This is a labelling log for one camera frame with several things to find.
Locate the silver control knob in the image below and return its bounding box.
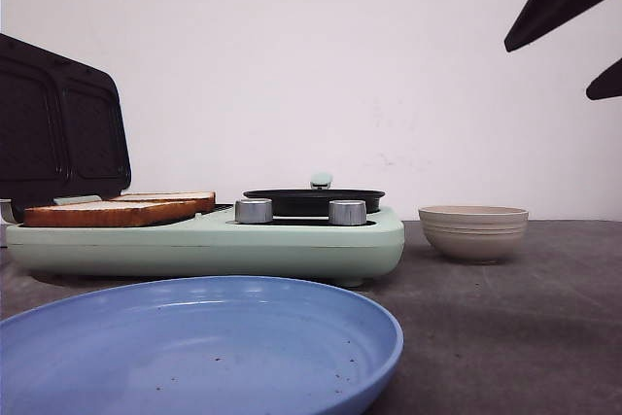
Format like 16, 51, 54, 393
234, 198, 273, 225
328, 199, 367, 226

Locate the blue round plate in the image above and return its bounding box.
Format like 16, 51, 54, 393
1, 276, 403, 414

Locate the white bread slice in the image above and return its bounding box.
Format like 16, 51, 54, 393
23, 201, 195, 227
111, 191, 216, 213

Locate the black round frying pan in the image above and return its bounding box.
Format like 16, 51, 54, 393
243, 173, 385, 217

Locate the mint green breakfast maker base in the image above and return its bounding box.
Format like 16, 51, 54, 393
6, 206, 404, 286

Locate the breakfast maker hinged lid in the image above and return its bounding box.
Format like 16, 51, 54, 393
1, 35, 131, 224

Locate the left silver control knob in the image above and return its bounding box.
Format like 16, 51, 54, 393
234, 198, 273, 225

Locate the right silver control knob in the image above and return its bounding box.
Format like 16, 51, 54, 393
328, 199, 367, 226

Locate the beige ribbed ceramic bowl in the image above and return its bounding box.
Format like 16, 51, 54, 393
418, 205, 529, 263

